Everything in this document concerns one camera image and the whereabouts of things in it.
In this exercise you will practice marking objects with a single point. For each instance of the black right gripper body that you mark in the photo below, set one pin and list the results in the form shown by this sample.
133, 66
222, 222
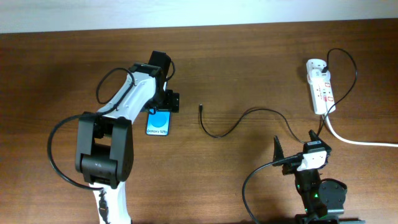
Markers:
290, 168

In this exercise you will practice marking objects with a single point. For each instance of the white USB charger adapter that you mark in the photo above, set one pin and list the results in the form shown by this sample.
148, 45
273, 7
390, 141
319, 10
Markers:
315, 71

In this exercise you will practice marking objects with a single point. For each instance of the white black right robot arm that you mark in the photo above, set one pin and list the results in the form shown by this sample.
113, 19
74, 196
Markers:
323, 199

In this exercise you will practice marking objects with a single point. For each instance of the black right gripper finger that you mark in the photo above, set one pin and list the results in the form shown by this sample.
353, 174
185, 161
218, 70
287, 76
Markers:
278, 155
313, 136

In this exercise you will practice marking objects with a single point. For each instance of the white power strip red switches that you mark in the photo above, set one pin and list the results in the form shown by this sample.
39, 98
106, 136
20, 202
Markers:
322, 97

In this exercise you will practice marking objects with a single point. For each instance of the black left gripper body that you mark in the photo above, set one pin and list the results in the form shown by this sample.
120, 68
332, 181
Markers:
169, 102

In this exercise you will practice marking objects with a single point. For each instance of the blue screen Galaxy smartphone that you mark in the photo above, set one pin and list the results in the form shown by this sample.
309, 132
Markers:
158, 124

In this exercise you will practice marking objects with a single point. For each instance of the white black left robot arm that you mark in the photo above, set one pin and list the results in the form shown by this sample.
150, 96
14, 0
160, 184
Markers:
104, 150

